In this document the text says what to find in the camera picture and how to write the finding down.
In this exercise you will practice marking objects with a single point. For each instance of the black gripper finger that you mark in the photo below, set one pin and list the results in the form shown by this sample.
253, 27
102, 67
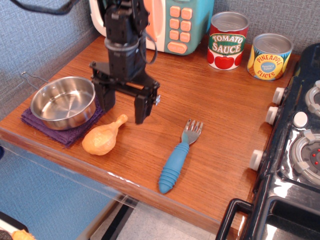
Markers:
143, 106
106, 96

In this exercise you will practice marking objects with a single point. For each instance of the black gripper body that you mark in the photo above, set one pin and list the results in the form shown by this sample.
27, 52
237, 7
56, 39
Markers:
126, 70

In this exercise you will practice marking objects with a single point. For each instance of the orange toy chicken drumstick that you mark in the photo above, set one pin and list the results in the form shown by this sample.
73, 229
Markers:
102, 139

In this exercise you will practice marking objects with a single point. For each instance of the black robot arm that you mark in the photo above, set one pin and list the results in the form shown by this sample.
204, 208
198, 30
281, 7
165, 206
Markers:
125, 22

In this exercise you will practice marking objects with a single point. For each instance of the teal toy microwave oven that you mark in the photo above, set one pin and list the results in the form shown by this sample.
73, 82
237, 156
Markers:
175, 26

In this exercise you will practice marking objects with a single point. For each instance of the stainless steel pot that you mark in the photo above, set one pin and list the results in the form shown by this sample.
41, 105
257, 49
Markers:
62, 104

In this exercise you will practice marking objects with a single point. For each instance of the purple folded cloth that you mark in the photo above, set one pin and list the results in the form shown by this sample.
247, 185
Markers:
64, 137

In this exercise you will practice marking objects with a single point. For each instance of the tomato sauce can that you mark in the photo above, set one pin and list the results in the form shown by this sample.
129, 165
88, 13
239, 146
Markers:
227, 38

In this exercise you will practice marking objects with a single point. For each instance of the white stove knob front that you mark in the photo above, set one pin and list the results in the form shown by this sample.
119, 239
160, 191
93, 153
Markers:
256, 159

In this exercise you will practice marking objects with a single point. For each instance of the white stove knob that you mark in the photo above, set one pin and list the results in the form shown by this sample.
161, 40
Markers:
271, 115
256, 159
278, 95

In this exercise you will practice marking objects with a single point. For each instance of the white stove knob middle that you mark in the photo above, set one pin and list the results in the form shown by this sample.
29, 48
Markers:
271, 115

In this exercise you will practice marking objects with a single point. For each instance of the pineapple slices can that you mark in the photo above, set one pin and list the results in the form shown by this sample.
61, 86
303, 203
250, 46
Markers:
269, 56

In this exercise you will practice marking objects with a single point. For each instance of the white stove knob rear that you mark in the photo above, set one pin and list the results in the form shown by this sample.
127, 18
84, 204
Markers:
278, 95

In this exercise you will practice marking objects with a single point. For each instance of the orange object bottom left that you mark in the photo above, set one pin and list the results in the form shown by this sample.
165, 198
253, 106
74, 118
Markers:
22, 235

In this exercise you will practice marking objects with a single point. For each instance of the black toy stove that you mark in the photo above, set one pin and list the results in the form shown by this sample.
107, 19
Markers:
286, 193

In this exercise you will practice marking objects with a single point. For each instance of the blue handled fork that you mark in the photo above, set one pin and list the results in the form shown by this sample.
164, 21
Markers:
173, 166

